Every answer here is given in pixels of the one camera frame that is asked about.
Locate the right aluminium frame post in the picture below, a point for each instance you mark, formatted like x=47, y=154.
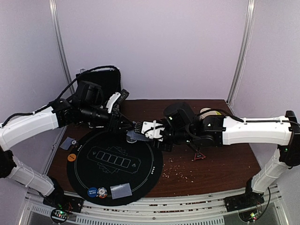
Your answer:
x=245, y=42

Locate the blue small blind button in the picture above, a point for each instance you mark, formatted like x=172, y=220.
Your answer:
x=92, y=192

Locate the black poker chip case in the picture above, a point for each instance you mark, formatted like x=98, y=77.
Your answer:
x=108, y=77

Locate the red poker chip stack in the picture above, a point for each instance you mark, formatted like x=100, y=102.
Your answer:
x=102, y=192

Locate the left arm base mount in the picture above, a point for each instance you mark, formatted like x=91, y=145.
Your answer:
x=67, y=203

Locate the red triangle all-in marker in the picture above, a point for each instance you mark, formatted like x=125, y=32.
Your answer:
x=198, y=155

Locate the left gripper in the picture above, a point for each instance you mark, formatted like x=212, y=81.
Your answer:
x=116, y=122

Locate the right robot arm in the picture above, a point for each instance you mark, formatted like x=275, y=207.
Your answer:
x=226, y=129

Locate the black round poker mat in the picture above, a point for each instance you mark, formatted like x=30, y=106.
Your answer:
x=104, y=159

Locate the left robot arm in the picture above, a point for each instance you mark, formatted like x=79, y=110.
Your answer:
x=22, y=126

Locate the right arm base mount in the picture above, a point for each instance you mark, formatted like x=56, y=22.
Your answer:
x=243, y=201

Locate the white floral ceramic mug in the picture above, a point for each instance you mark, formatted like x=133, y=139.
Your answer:
x=208, y=111

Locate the grey ridged card holder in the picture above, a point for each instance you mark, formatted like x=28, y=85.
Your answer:
x=139, y=137

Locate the orange big blind button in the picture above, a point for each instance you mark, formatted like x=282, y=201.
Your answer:
x=71, y=157

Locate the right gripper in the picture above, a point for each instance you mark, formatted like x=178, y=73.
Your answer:
x=138, y=127

